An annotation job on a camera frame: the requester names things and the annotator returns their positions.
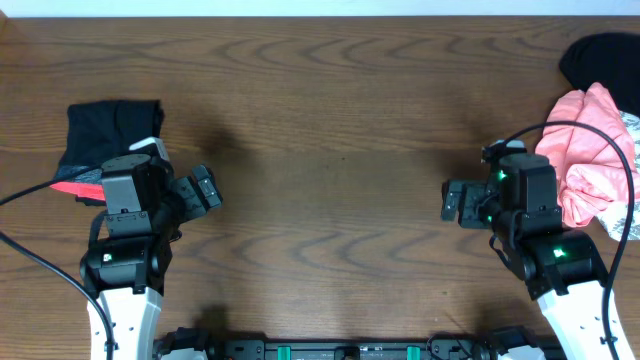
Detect pink garment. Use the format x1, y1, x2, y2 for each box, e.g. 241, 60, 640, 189
535, 83, 639, 227

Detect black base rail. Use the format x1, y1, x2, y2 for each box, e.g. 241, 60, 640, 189
151, 327, 567, 360

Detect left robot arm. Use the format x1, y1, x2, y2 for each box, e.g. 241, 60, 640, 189
80, 154, 222, 359

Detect black leggings red waistband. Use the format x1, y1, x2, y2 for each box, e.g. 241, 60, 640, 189
51, 100, 164, 206

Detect white floral garment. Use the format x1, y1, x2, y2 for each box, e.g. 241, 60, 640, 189
596, 111, 640, 241

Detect black garment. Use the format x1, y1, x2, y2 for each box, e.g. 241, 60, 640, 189
559, 33, 639, 116

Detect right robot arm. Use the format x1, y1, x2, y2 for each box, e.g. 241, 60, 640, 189
441, 152, 634, 359

